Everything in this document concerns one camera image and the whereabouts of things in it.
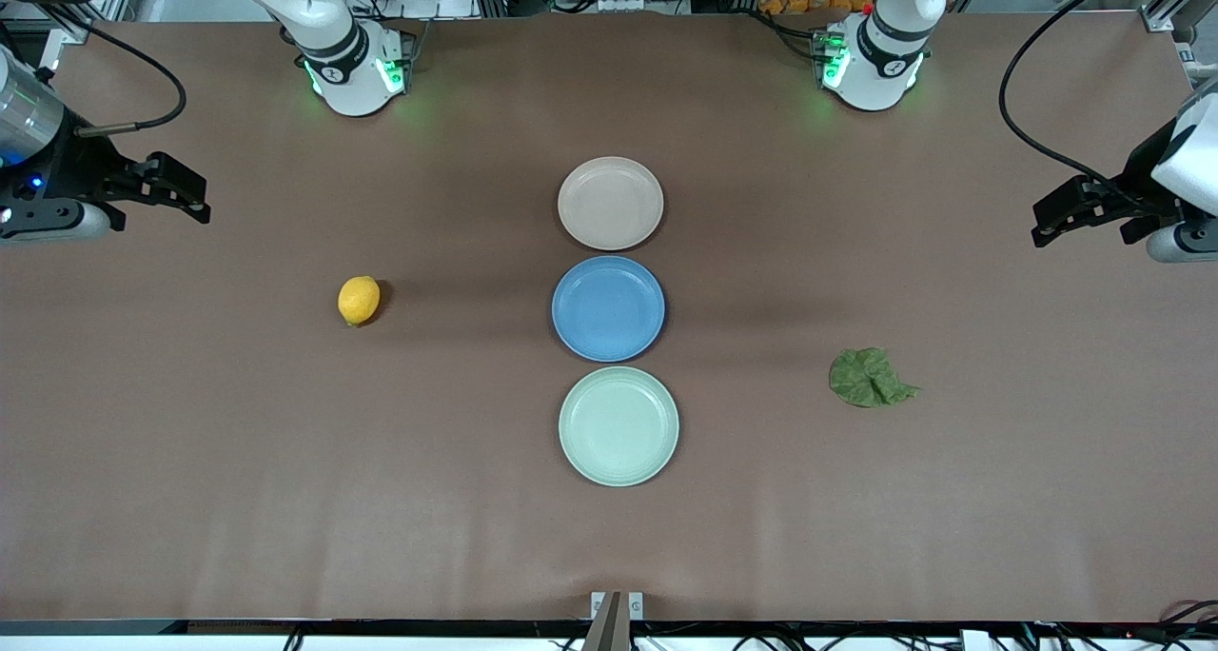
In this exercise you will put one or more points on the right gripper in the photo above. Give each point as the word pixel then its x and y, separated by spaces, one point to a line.
pixel 78 165

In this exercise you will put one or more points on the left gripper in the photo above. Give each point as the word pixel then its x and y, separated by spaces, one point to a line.
pixel 1136 181

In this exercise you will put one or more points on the yellow lemon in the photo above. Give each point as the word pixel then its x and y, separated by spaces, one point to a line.
pixel 359 300

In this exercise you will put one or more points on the green lettuce leaf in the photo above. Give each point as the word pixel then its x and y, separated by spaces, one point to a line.
pixel 866 378

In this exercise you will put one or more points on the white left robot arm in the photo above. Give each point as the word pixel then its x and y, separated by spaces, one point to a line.
pixel 880 56

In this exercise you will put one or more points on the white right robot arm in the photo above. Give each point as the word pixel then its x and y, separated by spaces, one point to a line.
pixel 347 61

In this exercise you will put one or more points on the beige plate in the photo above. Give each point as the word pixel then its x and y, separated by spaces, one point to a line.
pixel 610 204

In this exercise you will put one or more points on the blue plate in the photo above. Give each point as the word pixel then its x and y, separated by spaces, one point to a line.
pixel 608 308

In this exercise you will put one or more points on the pale green plate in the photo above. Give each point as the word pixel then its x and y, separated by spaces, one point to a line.
pixel 618 426

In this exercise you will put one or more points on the metal table bracket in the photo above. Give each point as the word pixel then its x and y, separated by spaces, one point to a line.
pixel 617 618

